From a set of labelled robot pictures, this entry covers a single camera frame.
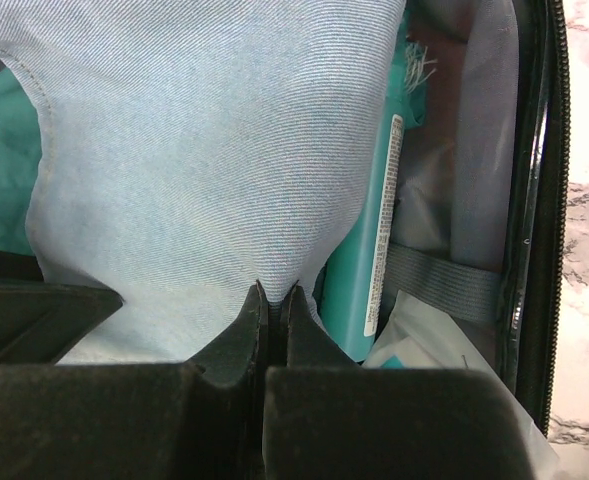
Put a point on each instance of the pink and teal kids suitcase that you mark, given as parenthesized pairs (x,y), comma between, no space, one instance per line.
(524,302)

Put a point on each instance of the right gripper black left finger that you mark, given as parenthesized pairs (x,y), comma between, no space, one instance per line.
(198,419)

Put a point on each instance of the light blue denim garment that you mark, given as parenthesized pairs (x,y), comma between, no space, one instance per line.
(169,315)

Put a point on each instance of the clear packet of items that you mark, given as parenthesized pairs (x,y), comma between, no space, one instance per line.
(418,335)

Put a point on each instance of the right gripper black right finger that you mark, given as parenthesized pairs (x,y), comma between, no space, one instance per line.
(325,417)

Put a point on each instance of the teal cloth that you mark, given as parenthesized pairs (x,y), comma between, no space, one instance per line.
(4,190)

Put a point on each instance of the teal tube bottle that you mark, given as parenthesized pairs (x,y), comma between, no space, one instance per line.
(354,276)

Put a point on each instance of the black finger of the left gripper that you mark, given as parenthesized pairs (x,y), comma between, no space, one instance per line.
(40,322)

